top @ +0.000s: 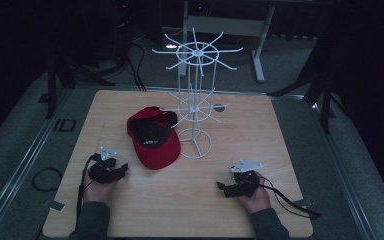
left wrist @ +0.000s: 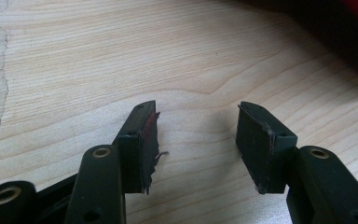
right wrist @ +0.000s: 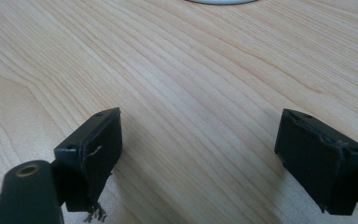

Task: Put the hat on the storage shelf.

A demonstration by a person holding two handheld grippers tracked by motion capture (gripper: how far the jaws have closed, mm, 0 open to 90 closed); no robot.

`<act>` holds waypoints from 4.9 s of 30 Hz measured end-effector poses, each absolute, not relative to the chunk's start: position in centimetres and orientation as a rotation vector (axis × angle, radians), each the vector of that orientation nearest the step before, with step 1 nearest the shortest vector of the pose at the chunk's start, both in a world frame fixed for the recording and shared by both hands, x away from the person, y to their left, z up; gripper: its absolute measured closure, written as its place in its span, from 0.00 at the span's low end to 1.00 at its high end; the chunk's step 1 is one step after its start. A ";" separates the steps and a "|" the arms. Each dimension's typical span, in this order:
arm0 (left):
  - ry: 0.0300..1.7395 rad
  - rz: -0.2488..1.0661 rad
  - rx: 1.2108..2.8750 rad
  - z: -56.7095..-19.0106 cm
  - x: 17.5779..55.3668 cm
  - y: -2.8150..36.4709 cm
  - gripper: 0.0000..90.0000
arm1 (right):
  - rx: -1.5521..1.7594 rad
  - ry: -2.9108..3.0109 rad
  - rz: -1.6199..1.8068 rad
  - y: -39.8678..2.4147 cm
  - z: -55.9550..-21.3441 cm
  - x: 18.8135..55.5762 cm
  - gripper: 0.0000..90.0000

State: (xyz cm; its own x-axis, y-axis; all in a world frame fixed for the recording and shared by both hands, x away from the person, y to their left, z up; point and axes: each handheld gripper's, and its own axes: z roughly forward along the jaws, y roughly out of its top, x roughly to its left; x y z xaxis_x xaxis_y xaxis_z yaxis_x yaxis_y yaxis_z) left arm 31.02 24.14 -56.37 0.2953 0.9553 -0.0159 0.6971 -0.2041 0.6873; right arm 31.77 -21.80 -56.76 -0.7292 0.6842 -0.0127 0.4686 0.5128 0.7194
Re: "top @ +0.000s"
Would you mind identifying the metal table clip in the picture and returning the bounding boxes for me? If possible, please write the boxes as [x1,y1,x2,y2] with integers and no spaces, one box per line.
[42,198,66,213]
[293,197,315,209]

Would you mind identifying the person's right hand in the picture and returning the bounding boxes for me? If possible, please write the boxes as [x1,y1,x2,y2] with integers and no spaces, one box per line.
[237,170,272,215]

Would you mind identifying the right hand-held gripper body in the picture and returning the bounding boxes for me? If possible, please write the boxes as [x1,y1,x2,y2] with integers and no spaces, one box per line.
[228,159,265,198]

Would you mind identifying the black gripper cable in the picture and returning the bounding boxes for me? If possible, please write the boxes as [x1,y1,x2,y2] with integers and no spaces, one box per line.
[75,154,98,232]
[255,175,322,220]

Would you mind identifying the black floor cables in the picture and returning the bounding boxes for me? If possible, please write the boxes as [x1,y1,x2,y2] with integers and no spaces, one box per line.
[125,33,148,93]

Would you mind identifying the white metal desk frame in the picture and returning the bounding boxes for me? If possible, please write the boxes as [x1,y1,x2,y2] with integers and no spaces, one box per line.
[177,0,335,84]

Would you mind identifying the red baseball cap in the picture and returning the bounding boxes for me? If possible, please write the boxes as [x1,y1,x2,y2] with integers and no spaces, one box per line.
[126,106,182,171]

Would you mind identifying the black looped floor cable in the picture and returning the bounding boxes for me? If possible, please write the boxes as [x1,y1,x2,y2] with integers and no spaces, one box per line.
[31,166,64,193]

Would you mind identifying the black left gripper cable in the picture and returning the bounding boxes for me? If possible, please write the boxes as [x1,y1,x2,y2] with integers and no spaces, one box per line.
[75,154,98,232]

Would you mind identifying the black tripod stand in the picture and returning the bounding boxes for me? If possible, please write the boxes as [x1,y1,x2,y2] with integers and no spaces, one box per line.
[267,29,339,135]
[44,46,117,120]

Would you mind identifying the metal floor rail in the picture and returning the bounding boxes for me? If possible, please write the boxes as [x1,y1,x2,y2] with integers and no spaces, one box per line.
[269,93,381,240]
[0,88,76,240]

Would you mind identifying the person's left hand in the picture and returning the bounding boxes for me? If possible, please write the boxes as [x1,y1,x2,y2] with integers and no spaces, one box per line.
[81,169,118,205]

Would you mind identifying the black rectangular floor bracket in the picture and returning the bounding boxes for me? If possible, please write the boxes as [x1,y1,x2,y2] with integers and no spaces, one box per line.
[52,117,78,133]

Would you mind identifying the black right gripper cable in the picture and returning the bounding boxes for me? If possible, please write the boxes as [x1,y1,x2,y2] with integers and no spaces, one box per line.
[255,175,322,220]

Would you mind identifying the white wire display rack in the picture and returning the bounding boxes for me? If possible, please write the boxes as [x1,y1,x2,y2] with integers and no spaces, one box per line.
[151,27,244,160]

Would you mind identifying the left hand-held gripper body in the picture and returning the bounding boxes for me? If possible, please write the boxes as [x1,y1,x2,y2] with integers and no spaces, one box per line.
[88,146,118,185]

